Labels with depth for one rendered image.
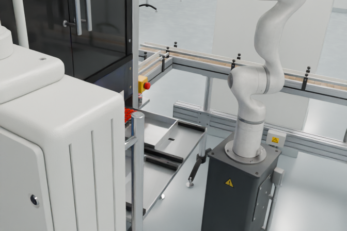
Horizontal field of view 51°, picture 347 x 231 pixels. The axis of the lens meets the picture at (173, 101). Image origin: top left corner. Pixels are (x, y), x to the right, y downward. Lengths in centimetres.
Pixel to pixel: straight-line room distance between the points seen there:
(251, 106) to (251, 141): 17
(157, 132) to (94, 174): 116
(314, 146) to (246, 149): 102
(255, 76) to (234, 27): 156
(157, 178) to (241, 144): 41
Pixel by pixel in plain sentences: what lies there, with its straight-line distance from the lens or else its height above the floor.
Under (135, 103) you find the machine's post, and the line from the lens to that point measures 192.
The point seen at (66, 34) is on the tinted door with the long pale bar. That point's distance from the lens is 137.
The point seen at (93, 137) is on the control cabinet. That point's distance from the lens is 57.
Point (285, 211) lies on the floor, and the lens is 279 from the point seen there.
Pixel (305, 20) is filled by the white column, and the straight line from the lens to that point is 291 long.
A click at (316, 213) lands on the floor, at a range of 286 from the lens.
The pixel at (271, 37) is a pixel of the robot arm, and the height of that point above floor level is 143.
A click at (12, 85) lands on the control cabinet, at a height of 158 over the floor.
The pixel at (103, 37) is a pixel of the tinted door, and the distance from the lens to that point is 157.
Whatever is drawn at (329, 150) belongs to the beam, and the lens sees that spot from 261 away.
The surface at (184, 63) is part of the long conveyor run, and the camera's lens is 255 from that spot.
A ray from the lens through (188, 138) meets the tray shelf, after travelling 173.
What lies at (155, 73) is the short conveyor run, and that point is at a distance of 234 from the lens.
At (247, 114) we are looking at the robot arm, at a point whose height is 109.
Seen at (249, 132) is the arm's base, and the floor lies 100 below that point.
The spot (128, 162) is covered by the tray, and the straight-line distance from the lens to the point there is 156.
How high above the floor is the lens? 182
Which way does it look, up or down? 27 degrees down
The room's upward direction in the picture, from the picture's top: 3 degrees clockwise
